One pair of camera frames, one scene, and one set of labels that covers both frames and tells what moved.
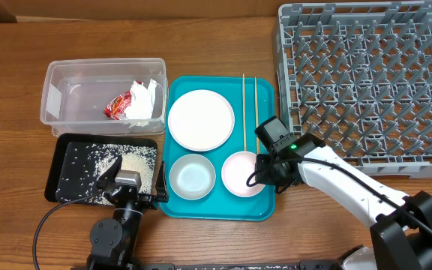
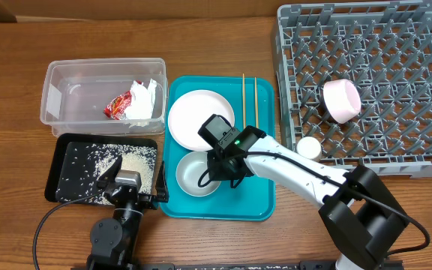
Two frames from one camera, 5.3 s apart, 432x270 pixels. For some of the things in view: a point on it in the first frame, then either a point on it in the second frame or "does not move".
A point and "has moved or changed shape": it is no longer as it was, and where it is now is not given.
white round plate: [201, 120] does not move
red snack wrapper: [118, 106] does not move
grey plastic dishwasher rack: [376, 81] does not move
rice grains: [87, 163] does not move
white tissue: [142, 100] does not move
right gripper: [262, 162] to [217, 172]
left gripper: [151, 201] does not move
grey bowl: [192, 177] has moved or changed shape
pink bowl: [235, 172] has moved or changed shape
